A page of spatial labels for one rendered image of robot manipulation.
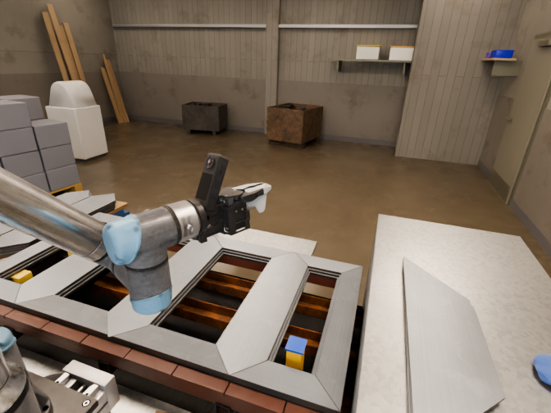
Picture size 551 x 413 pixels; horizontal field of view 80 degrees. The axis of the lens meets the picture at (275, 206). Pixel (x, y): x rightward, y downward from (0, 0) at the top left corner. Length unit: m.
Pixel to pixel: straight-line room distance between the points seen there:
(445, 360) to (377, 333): 0.17
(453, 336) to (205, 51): 8.74
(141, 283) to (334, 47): 7.71
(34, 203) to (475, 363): 0.98
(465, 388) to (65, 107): 6.34
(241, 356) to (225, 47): 8.26
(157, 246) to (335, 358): 0.76
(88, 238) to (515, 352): 1.04
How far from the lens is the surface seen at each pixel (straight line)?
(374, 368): 0.91
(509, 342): 1.14
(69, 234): 0.67
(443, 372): 0.93
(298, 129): 6.98
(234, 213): 0.66
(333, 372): 1.14
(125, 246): 0.57
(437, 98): 7.12
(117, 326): 1.34
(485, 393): 0.94
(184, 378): 1.16
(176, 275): 1.52
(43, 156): 4.77
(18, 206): 0.64
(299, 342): 1.15
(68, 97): 6.46
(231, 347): 1.18
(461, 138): 7.30
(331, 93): 8.10
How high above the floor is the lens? 1.72
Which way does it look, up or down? 24 degrees down
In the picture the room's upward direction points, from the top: 2 degrees clockwise
